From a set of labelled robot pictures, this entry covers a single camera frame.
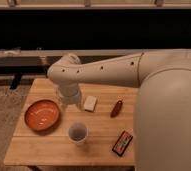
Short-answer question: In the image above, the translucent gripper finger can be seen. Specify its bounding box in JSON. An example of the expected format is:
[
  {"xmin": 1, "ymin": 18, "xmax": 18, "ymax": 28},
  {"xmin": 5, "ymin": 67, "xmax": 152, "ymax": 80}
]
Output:
[
  {"xmin": 59, "ymin": 100, "xmax": 68, "ymax": 108},
  {"xmin": 75, "ymin": 99, "xmax": 82, "ymax": 110}
]

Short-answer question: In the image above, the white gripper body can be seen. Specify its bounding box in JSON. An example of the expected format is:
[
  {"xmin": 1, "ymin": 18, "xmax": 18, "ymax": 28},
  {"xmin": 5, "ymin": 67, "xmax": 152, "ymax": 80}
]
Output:
[{"xmin": 56, "ymin": 83, "xmax": 81, "ymax": 101}]

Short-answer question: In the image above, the white sponge block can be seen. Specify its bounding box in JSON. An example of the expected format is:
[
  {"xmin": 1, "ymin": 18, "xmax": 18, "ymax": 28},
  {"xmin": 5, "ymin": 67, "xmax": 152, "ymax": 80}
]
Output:
[{"xmin": 84, "ymin": 96, "xmax": 97, "ymax": 112}]

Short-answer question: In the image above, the white plastic cup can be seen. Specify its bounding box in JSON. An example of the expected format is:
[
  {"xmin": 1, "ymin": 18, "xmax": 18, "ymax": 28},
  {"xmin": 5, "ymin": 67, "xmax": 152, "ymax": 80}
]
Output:
[{"xmin": 68, "ymin": 122, "xmax": 88, "ymax": 145}]

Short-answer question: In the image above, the red chili pepper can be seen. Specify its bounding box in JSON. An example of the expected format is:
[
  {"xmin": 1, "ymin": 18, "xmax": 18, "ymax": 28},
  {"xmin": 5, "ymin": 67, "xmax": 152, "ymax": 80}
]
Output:
[{"xmin": 110, "ymin": 100, "xmax": 123, "ymax": 118}]

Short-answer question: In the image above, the wooden table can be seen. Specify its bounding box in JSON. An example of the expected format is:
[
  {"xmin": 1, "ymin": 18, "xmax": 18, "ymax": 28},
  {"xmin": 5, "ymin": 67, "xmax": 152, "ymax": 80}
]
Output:
[{"xmin": 4, "ymin": 84, "xmax": 137, "ymax": 166}]

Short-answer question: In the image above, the orange bowl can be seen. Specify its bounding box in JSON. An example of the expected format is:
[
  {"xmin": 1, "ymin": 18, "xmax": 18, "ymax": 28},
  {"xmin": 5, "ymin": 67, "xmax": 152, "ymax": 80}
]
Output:
[{"xmin": 24, "ymin": 99, "xmax": 60, "ymax": 131}]

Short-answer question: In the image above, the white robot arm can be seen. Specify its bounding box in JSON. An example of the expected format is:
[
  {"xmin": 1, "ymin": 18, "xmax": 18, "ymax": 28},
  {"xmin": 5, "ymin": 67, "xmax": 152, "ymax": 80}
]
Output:
[{"xmin": 48, "ymin": 49, "xmax": 191, "ymax": 171}]

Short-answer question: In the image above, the red black rectangular box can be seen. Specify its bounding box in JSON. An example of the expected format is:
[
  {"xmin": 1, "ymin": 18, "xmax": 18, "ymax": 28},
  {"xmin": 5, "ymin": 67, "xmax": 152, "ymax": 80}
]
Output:
[{"xmin": 112, "ymin": 131, "xmax": 133, "ymax": 157}]

